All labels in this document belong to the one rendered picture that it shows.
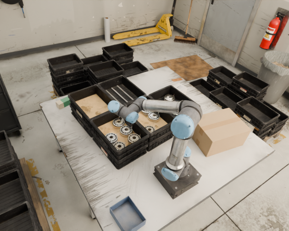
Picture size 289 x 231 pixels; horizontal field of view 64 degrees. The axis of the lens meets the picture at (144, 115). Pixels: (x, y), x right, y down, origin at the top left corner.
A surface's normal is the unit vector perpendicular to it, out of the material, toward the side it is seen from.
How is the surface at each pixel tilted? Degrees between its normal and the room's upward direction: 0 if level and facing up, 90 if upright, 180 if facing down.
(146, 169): 0
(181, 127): 82
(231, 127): 0
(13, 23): 90
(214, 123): 0
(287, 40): 90
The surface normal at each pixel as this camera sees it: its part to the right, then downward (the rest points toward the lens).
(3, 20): 0.55, 0.60
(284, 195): 0.07, -0.73
